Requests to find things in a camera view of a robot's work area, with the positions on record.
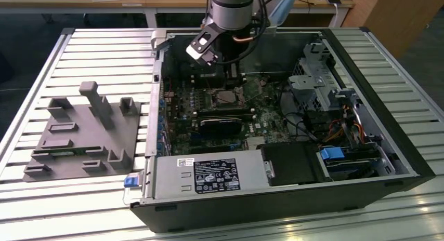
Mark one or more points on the small silver CPU plate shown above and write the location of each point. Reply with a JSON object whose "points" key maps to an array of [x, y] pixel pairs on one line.
{"points": [[226, 96]]}

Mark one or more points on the CPU socket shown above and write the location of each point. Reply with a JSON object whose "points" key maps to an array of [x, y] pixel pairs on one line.
{"points": [[225, 98]]}

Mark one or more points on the black RAM stick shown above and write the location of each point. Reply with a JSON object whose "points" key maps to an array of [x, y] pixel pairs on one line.
{"points": [[222, 112]]}

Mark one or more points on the grey metal drive cage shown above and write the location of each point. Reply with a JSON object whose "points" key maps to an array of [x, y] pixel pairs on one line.
{"points": [[308, 90]]}

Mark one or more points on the black graphics card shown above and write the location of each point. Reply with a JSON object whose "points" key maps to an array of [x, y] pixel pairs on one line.
{"points": [[222, 125]]}

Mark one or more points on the green motherboard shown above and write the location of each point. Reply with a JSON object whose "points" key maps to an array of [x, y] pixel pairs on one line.
{"points": [[270, 124]]}

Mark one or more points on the small silver heatsink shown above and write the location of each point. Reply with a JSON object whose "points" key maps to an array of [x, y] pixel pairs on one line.
{"points": [[257, 142]]}

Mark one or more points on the black plastic air shroud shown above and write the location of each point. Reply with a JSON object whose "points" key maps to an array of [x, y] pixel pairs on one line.
{"points": [[294, 165]]}

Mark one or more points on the blue disk carrier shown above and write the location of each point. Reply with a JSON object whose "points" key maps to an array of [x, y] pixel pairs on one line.
{"points": [[332, 154]]}

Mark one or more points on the wooden desk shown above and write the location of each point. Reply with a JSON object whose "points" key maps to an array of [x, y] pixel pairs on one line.
{"points": [[69, 4]]}

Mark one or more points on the wooden cabinet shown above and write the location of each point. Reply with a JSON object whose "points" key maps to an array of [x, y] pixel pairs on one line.
{"points": [[402, 20]]}

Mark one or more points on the silver power supply unit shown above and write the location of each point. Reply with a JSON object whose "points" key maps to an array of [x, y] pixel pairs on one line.
{"points": [[166, 178]]}

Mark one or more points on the grey plastic parts rack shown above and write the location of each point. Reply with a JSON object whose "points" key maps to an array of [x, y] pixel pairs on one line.
{"points": [[86, 147]]}

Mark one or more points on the blue case latch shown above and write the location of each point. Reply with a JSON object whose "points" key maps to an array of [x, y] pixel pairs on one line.
{"points": [[131, 180]]}

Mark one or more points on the black open PC case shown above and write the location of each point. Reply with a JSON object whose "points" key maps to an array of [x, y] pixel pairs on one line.
{"points": [[277, 215]]}

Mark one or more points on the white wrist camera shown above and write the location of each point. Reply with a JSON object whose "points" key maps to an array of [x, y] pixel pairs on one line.
{"points": [[201, 47]]}

